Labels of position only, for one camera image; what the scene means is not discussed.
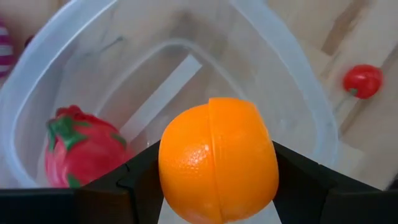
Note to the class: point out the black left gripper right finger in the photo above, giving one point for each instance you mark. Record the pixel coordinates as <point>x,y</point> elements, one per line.
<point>304,193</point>

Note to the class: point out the orange toy fruit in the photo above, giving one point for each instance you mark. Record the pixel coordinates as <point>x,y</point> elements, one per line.
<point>217,155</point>

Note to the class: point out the purple white striped toy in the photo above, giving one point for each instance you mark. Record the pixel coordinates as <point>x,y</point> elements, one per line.
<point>5,49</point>

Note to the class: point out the red dragon fruit toy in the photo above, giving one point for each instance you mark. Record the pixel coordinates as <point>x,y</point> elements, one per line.
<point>87,155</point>

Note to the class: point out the red cherry toy with stem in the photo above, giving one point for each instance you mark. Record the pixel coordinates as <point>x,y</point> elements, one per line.
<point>363,81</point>

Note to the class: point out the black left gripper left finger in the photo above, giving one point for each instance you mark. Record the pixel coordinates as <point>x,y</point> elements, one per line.
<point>130,193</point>

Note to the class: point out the clear plastic tupperware container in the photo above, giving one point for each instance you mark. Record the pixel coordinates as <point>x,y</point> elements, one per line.
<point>155,62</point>

